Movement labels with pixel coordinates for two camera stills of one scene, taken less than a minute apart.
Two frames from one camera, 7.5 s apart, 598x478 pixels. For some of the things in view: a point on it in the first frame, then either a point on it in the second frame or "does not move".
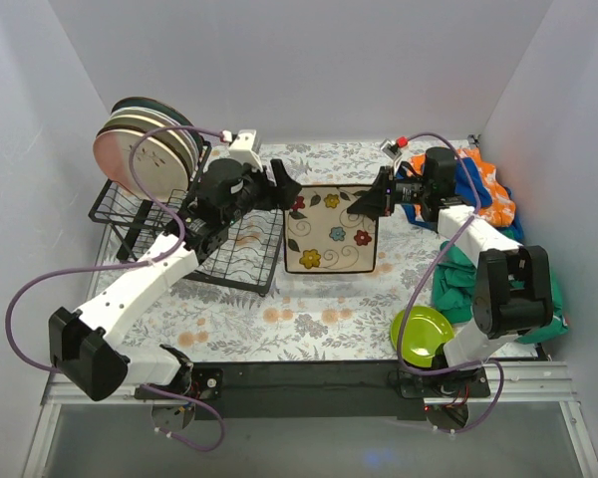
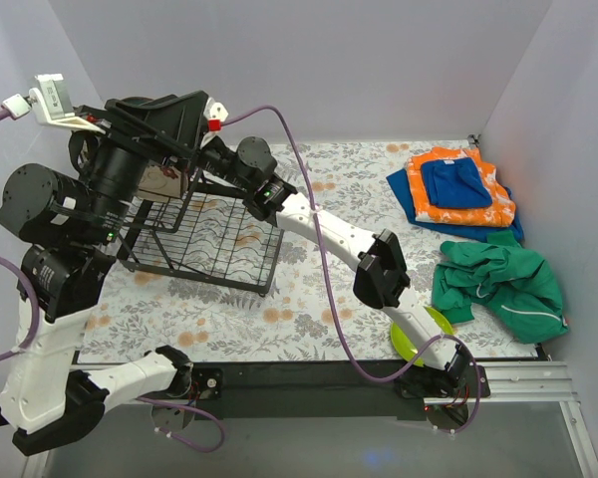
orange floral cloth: [497, 213] does not move
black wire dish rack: [235, 249] does not move
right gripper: [387, 190] → [199, 155]
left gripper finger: [287, 187] → [175, 119]
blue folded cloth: [465, 188] does not move
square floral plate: [321, 236] → [160, 183]
